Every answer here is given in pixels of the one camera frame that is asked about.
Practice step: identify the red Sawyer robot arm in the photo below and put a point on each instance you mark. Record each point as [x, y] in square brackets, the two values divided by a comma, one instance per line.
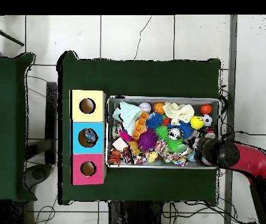
[252, 161]

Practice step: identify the shallow silver mesh bin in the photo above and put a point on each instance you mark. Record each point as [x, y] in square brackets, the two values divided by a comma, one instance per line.
[161, 99]

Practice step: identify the wooden box with three holes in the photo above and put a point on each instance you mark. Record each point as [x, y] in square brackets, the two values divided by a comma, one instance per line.
[95, 117]

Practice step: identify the orange plastic compartment tray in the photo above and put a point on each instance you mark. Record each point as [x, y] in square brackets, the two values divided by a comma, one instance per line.
[139, 125]

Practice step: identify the light blue knitted cloth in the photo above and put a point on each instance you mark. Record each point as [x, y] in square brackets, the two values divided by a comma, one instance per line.
[128, 114]

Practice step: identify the small white baseball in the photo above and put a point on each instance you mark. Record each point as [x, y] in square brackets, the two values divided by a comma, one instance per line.
[145, 107]

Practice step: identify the small orange basketball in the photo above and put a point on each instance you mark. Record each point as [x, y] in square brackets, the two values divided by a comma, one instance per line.
[159, 108]

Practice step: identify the tiger plush toy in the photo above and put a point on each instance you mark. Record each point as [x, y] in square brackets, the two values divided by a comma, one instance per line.
[114, 158]

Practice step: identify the dark green table cloth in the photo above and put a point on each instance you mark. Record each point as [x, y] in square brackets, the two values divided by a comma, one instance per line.
[4, 128]
[137, 77]

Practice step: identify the cream waffle cloth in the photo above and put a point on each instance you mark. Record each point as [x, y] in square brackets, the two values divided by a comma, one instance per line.
[179, 113]

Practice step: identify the yellow smiley ball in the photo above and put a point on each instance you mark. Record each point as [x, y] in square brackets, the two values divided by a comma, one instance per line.
[196, 122]

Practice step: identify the small soccer ball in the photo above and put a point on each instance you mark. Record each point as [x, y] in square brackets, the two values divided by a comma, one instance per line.
[207, 119]

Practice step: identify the plain orange ball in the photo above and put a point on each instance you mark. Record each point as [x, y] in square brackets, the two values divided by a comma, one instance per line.
[206, 109]

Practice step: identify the black metal stand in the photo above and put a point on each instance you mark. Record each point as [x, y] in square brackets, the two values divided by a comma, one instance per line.
[51, 116]

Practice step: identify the dark gray round base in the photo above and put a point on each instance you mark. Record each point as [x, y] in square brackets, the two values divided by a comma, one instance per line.
[38, 173]

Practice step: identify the black tripod leg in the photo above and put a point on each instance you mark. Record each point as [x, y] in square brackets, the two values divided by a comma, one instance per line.
[7, 35]

